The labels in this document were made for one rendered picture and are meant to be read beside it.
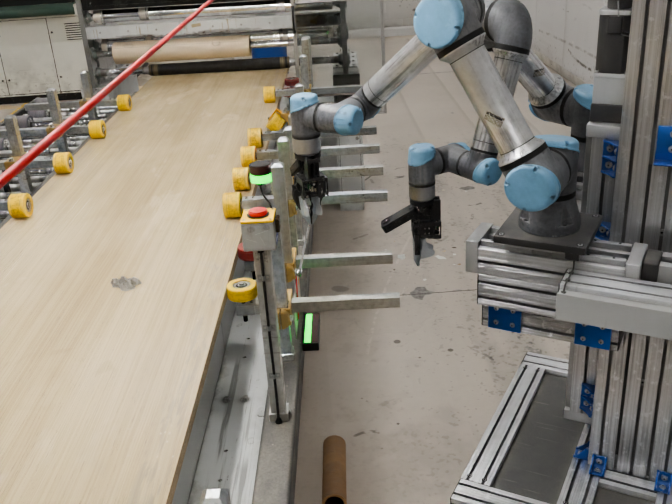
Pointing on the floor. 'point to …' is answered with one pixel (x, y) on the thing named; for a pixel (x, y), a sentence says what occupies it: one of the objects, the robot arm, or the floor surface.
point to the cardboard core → (334, 471)
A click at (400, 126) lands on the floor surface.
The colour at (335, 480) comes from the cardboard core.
